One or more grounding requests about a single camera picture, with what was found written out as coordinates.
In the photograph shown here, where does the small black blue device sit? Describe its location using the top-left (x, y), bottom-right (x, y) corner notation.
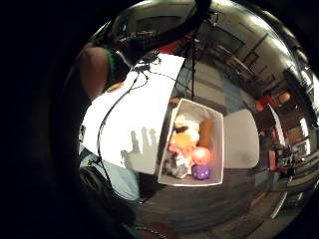
top-left (133, 62), bottom-right (153, 73)

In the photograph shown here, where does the black tripod stand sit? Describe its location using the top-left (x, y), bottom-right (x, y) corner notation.
top-left (180, 31), bottom-right (203, 101)

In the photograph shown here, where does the small orange object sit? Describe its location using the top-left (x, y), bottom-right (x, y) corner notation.
top-left (107, 82), bottom-right (125, 94)

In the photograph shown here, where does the orange soft toy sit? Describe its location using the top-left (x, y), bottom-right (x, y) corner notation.
top-left (168, 114), bottom-right (201, 157)

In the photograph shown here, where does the brown soft toy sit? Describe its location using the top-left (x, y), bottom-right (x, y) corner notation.
top-left (198, 119), bottom-right (214, 149)

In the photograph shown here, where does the red chair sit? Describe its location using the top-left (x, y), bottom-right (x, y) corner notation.
top-left (254, 93), bottom-right (277, 113)
top-left (267, 148), bottom-right (287, 173)

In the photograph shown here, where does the pink orange ball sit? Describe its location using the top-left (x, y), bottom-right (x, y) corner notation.
top-left (191, 146), bottom-right (212, 166)

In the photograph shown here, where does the white open box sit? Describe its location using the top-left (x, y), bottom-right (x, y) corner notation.
top-left (157, 98), bottom-right (225, 187)

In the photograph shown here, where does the grey white soft toy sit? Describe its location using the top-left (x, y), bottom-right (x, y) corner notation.
top-left (162, 150), bottom-right (193, 179)

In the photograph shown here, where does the purple die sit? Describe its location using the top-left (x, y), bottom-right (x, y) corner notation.
top-left (191, 164), bottom-right (211, 181)

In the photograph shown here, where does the the person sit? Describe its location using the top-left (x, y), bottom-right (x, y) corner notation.
top-left (78, 145), bottom-right (142, 203)

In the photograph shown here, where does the black bag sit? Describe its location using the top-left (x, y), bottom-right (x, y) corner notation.
top-left (79, 164), bottom-right (138, 227)

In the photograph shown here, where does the thin black cable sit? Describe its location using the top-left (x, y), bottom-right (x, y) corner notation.
top-left (148, 70), bottom-right (192, 92)

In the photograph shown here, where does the long black cable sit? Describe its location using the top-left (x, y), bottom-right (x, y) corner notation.
top-left (96, 71), bottom-right (150, 187)

